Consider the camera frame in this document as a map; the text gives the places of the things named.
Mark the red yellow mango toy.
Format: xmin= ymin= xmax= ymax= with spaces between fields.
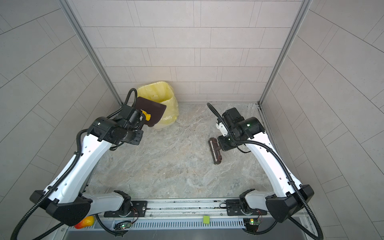
xmin=74 ymin=216 xmax=95 ymax=230

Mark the circuit board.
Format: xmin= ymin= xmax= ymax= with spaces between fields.
xmin=114 ymin=221 xmax=133 ymax=231
xmin=243 ymin=219 xmax=261 ymax=233

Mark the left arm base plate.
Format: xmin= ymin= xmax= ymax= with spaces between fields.
xmin=103 ymin=201 xmax=148 ymax=218

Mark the yellow paper scrap left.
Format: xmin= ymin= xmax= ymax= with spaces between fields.
xmin=142 ymin=110 xmax=151 ymax=122

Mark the left circuit board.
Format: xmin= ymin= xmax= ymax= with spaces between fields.
xmin=114 ymin=221 xmax=133 ymax=231

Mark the yellow-lined trash bin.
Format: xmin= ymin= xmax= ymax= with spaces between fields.
xmin=138 ymin=82 xmax=179 ymax=130

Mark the brown dustpan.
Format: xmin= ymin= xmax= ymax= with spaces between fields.
xmin=135 ymin=97 xmax=167 ymax=127

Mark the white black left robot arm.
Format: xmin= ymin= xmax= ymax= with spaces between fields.
xmin=11 ymin=88 xmax=146 ymax=240

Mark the aluminium front rail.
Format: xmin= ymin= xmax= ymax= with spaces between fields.
xmin=58 ymin=197 xmax=313 ymax=230

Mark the brown hand brush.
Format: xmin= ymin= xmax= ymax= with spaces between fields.
xmin=208 ymin=138 xmax=223 ymax=165

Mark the right circuit board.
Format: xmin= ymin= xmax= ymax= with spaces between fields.
xmin=243 ymin=219 xmax=261 ymax=233

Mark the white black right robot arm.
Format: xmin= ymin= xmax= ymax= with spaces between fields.
xmin=207 ymin=103 xmax=324 ymax=240

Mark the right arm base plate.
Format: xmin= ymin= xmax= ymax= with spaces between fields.
xmin=219 ymin=199 xmax=268 ymax=216

